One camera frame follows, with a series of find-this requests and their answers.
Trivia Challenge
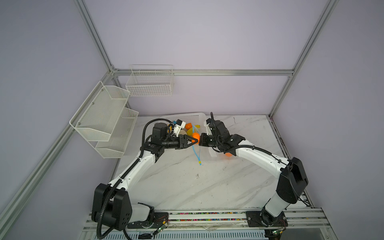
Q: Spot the orange fruit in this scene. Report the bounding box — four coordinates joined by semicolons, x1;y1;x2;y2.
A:
192;133;200;144

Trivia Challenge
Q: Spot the clear zip top bag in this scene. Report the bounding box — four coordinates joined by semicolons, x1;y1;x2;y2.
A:
191;124;238;166

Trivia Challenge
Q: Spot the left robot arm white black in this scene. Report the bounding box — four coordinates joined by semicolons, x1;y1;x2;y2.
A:
92;119;200;239

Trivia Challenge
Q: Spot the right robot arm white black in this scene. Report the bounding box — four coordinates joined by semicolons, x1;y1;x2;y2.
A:
199;113;309;226

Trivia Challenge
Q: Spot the small orange tangerine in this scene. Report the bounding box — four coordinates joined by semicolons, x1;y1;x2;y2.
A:
185;123;193;130

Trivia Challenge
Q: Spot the white plastic perforated basket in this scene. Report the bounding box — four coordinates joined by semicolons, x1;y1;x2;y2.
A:
161;113;207;134

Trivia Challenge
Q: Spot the lower white mesh shelf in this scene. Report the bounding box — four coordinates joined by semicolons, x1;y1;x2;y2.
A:
96;108;139;159

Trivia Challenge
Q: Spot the white mesh shelf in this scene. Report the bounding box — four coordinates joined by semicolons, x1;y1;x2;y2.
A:
69;82;130;142
96;108;139;159

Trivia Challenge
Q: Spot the upper white mesh shelf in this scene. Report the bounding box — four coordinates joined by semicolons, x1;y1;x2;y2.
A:
69;82;130;142

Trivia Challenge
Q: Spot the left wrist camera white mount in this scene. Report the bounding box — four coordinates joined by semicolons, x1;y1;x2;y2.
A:
174;120;186;137

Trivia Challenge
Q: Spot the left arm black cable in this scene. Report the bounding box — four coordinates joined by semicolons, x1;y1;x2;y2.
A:
95;118;173;240

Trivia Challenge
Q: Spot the white wire wall basket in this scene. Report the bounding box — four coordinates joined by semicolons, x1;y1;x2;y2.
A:
126;65;174;97

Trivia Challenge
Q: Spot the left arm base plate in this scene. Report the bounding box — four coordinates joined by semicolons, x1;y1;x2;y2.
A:
127;212;169;229

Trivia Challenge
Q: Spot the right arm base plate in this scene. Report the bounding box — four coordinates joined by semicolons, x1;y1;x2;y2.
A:
246;210;288;228

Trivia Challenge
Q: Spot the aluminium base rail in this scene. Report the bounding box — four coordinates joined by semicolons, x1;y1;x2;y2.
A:
80;207;334;240

